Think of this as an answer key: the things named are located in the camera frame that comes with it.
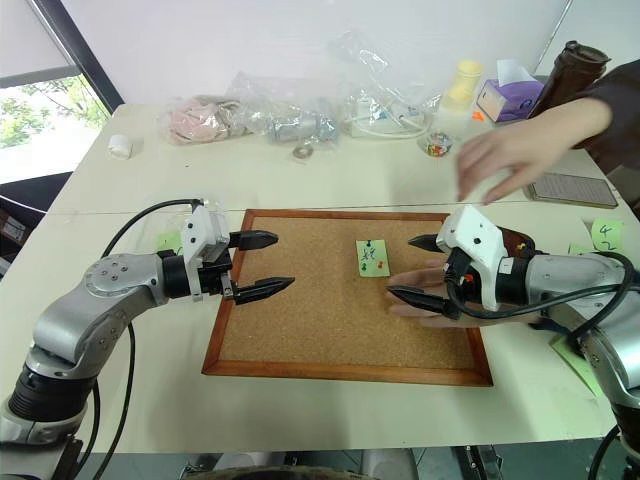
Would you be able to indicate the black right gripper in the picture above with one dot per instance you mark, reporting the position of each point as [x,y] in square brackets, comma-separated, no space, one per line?
[461,280]

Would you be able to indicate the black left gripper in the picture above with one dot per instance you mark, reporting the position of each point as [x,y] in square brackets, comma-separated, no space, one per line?
[215,280]

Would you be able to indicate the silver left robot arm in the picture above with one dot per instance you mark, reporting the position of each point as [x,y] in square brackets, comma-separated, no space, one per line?
[95,300]

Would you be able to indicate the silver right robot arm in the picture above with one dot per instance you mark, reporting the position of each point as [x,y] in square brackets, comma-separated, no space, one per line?
[565,275]

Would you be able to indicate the person's bare right forearm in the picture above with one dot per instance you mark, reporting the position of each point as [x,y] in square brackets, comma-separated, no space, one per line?
[575,127]

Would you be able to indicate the green paper note with writing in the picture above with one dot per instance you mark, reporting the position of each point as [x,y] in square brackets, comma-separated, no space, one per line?
[377,252]

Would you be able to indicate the wood framed cork board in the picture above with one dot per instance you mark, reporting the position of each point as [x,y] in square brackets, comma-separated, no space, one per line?
[310,310]

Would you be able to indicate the clear jar of coloured pins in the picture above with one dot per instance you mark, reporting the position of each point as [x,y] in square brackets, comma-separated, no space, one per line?
[437,144]

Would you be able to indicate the green sticky note with numbers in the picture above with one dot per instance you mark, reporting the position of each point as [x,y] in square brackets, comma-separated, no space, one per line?
[607,235]

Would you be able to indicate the person's bare left hand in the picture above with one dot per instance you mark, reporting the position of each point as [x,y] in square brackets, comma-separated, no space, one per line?
[420,277]

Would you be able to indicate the person's bare right hand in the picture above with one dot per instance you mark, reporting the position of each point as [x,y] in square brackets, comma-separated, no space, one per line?
[510,150]

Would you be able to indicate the plastic bag with grey parts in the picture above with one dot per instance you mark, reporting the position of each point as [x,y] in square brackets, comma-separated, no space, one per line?
[290,120]

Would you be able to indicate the plastic bag with pink items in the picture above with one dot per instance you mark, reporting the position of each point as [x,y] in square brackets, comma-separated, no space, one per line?
[200,120]

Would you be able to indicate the small orange object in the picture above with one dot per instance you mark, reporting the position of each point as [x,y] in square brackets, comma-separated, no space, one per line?
[478,115]

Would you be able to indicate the large green paper sheet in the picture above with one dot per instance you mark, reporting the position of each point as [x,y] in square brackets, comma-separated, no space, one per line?
[575,362]

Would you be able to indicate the small white cylinder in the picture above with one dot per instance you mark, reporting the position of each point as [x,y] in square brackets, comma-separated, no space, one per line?
[120,146]

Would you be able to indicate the pale yellow plastic cup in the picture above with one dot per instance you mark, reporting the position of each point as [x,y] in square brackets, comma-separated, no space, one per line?
[462,87]

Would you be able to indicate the purple tissue box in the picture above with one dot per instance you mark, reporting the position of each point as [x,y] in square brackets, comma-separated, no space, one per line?
[510,100]

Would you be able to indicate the dark rounded shape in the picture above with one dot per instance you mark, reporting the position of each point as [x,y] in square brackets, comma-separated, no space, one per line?
[300,467]

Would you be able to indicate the dark shelf unit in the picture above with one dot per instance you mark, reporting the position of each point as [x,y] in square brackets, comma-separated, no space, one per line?
[25,220]

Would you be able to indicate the dark brown bottle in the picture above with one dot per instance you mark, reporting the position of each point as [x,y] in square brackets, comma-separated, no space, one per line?
[565,75]

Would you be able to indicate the white roller blind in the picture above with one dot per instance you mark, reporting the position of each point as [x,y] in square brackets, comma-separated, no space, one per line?
[25,35]

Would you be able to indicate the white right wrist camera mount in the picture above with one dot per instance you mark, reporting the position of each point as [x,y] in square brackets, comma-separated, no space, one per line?
[475,235]

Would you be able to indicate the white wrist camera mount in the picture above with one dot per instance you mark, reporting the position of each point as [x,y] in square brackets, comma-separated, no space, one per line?
[475,235]
[200,227]

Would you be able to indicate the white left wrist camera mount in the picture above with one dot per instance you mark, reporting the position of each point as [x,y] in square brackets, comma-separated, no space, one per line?
[200,227]

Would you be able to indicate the dark window frame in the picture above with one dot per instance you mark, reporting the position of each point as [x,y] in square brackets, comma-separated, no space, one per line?
[85,55]

